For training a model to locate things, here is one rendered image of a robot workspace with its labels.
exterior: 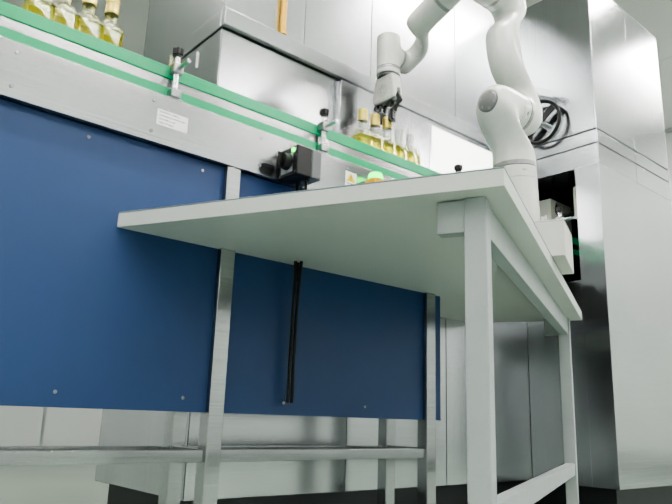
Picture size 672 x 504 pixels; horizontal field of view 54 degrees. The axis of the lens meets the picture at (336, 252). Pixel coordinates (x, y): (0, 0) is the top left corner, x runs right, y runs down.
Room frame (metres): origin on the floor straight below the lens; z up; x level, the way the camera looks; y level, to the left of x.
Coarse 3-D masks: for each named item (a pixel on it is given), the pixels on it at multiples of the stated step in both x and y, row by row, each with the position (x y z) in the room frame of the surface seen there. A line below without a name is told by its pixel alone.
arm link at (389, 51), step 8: (384, 32) 2.09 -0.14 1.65; (392, 32) 2.08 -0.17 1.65; (384, 40) 2.09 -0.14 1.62; (392, 40) 2.08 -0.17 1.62; (400, 40) 2.12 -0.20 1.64; (384, 48) 2.09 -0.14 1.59; (392, 48) 2.08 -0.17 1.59; (400, 48) 2.11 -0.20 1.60; (384, 56) 2.09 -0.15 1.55; (392, 56) 2.09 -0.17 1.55; (400, 56) 2.11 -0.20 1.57; (400, 64) 2.12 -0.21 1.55
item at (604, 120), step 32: (544, 0) 2.79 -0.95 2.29; (576, 0) 2.67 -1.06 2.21; (608, 0) 2.76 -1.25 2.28; (544, 32) 2.80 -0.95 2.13; (576, 32) 2.68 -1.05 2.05; (608, 32) 2.74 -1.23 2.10; (640, 32) 2.96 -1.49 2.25; (544, 64) 2.80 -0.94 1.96; (576, 64) 2.68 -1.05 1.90; (608, 64) 2.73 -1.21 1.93; (640, 64) 2.94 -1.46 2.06; (576, 96) 2.69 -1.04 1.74; (608, 96) 2.71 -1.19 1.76; (640, 96) 2.92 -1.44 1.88; (576, 128) 2.70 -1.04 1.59; (608, 128) 2.70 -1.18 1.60; (640, 128) 2.91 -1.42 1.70; (544, 160) 2.82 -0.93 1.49; (576, 160) 2.70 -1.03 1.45; (608, 160) 2.68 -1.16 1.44; (640, 160) 2.89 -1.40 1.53; (544, 192) 3.03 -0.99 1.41
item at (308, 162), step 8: (288, 152) 1.62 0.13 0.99; (296, 152) 1.59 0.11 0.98; (304, 152) 1.60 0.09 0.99; (312, 152) 1.62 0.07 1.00; (320, 152) 1.63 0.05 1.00; (296, 160) 1.59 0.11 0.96; (304, 160) 1.60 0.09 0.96; (312, 160) 1.62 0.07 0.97; (320, 160) 1.63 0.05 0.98; (280, 168) 1.64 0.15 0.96; (296, 168) 1.59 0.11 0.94; (304, 168) 1.60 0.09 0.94; (312, 168) 1.62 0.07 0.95; (320, 168) 1.64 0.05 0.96; (280, 176) 1.64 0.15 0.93; (288, 176) 1.61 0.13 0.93; (296, 176) 1.61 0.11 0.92; (304, 176) 1.61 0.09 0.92; (312, 176) 1.62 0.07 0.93; (320, 176) 1.64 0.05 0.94
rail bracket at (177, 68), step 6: (174, 48) 1.44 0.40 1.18; (180, 48) 1.44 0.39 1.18; (174, 54) 1.44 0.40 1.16; (180, 54) 1.44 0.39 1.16; (174, 60) 1.44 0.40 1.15; (180, 60) 1.45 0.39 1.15; (186, 60) 1.40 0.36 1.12; (174, 66) 1.43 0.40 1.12; (180, 66) 1.42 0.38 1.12; (174, 72) 1.44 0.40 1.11; (180, 72) 1.44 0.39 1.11; (174, 78) 1.44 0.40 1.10; (174, 84) 1.44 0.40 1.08; (168, 90) 1.44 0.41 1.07; (174, 90) 1.43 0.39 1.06; (168, 96) 1.43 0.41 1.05; (174, 96) 1.44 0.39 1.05; (180, 96) 1.45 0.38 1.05
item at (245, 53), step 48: (192, 0) 2.03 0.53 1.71; (240, 0) 1.89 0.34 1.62; (288, 0) 2.02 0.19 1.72; (336, 0) 2.16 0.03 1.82; (384, 0) 2.32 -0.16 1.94; (144, 48) 2.31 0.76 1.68; (192, 48) 1.99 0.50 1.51; (240, 48) 1.90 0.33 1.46; (288, 48) 2.00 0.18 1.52; (336, 48) 2.16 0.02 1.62; (432, 48) 2.50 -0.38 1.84; (480, 48) 2.72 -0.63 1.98; (288, 96) 2.03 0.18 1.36; (432, 96) 2.50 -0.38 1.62
